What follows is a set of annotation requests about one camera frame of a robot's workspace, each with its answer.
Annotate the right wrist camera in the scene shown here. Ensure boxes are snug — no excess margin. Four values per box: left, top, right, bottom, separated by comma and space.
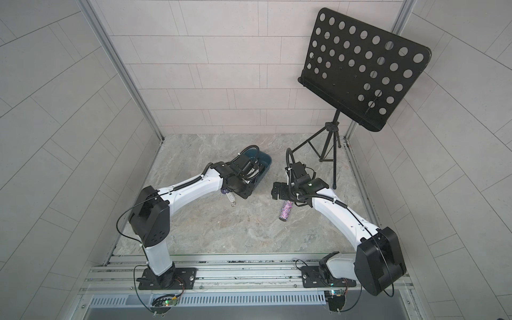
285, 162, 316, 187

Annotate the black perforated music stand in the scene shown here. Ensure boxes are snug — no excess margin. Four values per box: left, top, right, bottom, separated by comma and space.
289, 7, 432, 181

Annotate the white key tag with ring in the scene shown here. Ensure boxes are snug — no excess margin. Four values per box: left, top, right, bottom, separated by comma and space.
226, 193, 236, 207

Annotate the teal plastic storage box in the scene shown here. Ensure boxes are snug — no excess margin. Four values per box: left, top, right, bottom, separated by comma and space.
241, 147, 272, 187

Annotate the aluminium rail frame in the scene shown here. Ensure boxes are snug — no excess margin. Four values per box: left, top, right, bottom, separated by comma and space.
68, 253, 425, 319

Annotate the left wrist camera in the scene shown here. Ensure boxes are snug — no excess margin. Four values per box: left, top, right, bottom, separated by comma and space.
229, 154, 259, 181

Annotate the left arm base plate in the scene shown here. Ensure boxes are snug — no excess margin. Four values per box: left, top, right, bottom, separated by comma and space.
136, 268, 197, 290

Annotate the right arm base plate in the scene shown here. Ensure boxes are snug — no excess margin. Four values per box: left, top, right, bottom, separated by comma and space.
299, 265, 357, 289

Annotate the left circuit board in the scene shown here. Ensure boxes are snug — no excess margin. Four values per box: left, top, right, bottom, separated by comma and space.
151, 294, 179, 314

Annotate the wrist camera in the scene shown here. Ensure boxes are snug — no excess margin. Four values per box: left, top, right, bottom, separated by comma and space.
229, 154, 259, 181
285, 162, 316, 187

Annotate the right circuit board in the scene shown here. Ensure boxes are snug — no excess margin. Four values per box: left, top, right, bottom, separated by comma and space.
324, 289, 346, 313

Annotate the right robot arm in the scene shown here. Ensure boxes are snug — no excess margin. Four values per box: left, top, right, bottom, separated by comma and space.
271, 148, 407, 296

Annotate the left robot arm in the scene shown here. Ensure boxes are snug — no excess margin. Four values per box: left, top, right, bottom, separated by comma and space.
125, 145, 272, 288

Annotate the circuit board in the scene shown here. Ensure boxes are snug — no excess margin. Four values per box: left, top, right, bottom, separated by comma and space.
324, 289, 346, 313
151, 294, 179, 314

